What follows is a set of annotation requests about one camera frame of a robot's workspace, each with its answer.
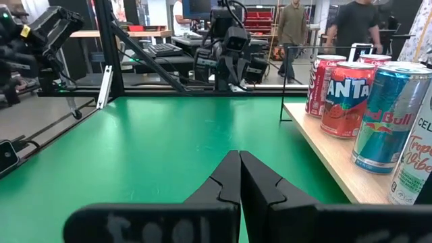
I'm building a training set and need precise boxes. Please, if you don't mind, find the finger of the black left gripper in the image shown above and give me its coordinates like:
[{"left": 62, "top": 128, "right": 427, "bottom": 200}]
[
  {"left": 225, "top": 56, "right": 238, "bottom": 89},
  {"left": 236, "top": 56, "right": 250, "bottom": 89}
]

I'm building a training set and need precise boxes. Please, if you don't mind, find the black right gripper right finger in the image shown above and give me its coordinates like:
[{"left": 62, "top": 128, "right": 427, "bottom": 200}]
[{"left": 240, "top": 151, "right": 432, "bottom": 243}]

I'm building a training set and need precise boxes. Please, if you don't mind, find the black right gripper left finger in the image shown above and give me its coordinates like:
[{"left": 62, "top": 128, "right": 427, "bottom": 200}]
[{"left": 63, "top": 151, "right": 241, "bottom": 243}]

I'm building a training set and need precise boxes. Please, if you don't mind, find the red Star Wars Coca-Cola can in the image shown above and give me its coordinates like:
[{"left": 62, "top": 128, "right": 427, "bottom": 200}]
[{"left": 304, "top": 54, "right": 348, "bottom": 119}]

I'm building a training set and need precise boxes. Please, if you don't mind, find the green can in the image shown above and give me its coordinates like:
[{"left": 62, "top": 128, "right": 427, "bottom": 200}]
[{"left": 350, "top": 65, "right": 432, "bottom": 176}]

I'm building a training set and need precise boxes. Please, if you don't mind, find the white Celsius can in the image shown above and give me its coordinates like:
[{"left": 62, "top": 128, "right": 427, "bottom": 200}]
[{"left": 387, "top": 82, "right": 432, "bottom": 207}]

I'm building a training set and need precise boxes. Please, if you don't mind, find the black keyboard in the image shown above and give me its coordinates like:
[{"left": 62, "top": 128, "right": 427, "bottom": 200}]
[{"left": 147, "top": 43, "right": 185, "bottom": 58}]

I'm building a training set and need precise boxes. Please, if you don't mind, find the black desk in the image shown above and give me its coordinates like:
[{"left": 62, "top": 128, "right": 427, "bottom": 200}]
[{"left": 120, "top": 35, "right": 217, "bottom": 85}]

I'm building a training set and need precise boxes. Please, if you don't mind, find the red storage bin rack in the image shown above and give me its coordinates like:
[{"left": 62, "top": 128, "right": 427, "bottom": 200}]
[{"left": 243, "top": 5, "right": 276, "bottom": 36}]

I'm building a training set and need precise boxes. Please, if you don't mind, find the person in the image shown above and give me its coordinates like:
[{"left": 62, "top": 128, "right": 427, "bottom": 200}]
[
  {"left": 324, "top": 0, "right": 384, "bottom": 58},
  {"left": 276, "top": 0, "right": 310, "bottom": 84},
  {"left": 172, "top": 0, "right": 200, "bottom": 37}
]

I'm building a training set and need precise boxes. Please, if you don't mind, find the black computer monitor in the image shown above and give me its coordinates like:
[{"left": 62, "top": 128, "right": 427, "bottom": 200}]
[{"left": 182, "top": 0, "right": 221, "bottom": 20}]

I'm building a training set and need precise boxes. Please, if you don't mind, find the red tray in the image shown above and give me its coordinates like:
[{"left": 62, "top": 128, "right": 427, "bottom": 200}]
[{"left": 127, "top": 24, "right": 167, "bottom": 33}]

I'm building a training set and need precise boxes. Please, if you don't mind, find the green table mat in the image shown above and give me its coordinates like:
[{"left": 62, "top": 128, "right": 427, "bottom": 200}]
[{"left": 0, "top": 96, "right": 352, "bottom": 243}]

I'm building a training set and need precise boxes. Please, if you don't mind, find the wooden desk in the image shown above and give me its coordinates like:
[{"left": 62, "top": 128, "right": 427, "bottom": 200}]
[{"left": 69, "top": 29, "right": 173, "bottom": 39}]

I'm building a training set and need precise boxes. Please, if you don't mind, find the white framed tablet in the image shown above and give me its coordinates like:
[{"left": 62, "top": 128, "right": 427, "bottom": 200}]
[{"left": 348, "top": 43, "right": 375, "bottom": 62}]

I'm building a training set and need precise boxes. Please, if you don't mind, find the patterned fabric curtain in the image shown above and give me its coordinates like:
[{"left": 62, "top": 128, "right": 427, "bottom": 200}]
[{"left": 397, "top": 0, "right": 432, "bottom": 67}]

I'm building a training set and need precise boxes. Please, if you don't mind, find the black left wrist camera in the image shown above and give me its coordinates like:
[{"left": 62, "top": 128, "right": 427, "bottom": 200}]
[{"left": 223, "top": 26, "right": 251, "bottom": 53}]

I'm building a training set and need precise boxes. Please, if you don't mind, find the silver aluminium bracket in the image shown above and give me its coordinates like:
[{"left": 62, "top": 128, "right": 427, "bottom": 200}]
[{"left": 96, "top": 65, "right": 114, "bottom": 111}]

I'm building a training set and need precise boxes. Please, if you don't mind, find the black aluminium table frame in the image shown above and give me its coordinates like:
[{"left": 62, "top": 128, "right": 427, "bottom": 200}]
[{"left": 36, "top": 0, "right": 308, "bottom": 102}]

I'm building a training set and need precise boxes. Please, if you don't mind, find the black small camera box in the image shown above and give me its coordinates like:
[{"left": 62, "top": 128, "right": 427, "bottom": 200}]
[{"left": 0, "top": 139, "right": 20, "bottom": 177}]

